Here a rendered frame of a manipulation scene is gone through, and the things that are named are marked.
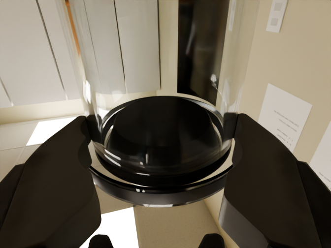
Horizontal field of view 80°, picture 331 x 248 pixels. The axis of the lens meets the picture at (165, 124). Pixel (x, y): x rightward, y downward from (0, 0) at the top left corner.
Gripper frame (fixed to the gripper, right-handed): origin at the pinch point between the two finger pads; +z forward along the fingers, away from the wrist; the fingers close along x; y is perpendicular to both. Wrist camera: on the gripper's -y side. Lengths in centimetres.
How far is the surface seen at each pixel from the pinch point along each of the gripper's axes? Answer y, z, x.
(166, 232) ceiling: 147, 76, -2
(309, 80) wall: 16, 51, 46
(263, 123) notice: 40, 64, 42
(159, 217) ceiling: 147, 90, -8
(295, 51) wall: 9, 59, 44
